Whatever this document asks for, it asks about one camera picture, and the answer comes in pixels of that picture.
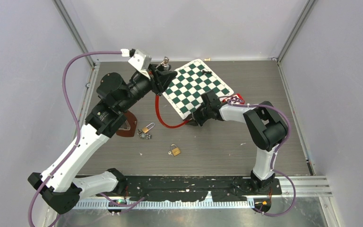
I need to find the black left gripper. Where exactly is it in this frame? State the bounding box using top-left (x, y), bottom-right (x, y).
top-left (119, 64), bottom-right (177, 112)

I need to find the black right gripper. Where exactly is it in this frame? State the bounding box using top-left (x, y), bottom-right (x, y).
top-left (184, 103), bottom-right (212, 127)

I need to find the red cable lock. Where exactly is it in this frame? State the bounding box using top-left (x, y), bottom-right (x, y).
top-left (155, 57), bottom-right (195, 130)

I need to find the brass padlock with long shackle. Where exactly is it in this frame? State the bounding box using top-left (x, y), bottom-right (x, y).
top-left (168, 144), bottom-right (181, 157)

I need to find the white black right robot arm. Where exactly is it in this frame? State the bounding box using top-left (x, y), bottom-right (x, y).
top-left (187, 90), bottom-right (290, 194)

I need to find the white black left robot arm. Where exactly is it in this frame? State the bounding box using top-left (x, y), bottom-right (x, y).
top-left (28, 65), bottom-right (177, 215)

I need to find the red white grid block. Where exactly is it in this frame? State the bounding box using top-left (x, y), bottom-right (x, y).
top-left (223, 93), bottom-right (245, 105)

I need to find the green white chess mat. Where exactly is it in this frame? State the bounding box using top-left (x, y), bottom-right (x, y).
top-left (163, 59), bottom-right (234, 120)

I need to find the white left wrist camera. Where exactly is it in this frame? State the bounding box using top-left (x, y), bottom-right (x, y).
top-left (128, 49), bottom-right (152, 79)

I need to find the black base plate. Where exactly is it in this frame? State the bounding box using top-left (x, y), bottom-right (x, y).
top-left (119, 175), bottom-right (282, 202)

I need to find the left aluminium frame post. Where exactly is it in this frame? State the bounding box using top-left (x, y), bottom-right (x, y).
top-left (52, 0), bottom-right (88, 53)

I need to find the aluminium corner frame post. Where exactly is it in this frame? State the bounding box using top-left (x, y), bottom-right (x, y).
top-left (270, 0), bottom-right (318, 63)

